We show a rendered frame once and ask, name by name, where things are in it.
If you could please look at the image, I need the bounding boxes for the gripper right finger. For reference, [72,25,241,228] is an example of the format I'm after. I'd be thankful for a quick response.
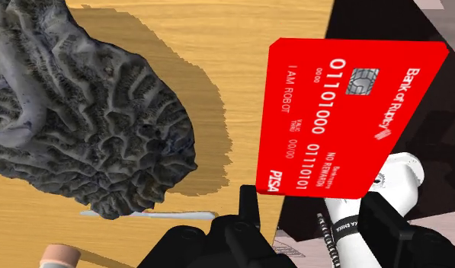
[357,190,455,268]

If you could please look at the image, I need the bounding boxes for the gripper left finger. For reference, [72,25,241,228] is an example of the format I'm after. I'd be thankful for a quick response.
[136,184,300,268]

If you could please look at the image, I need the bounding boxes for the red bank card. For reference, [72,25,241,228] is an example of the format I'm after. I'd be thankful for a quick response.
[255,37,450,199]

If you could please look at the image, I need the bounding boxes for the thin white stick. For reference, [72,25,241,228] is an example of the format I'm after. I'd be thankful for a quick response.
[79,209,217,221]

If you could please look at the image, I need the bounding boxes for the pink round-ended cylinder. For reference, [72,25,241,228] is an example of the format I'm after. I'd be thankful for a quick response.
[39,244,82,268]

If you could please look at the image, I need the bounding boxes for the grey crumpled knitted cloth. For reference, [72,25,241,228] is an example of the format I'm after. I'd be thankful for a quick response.
[0,0,198,221]

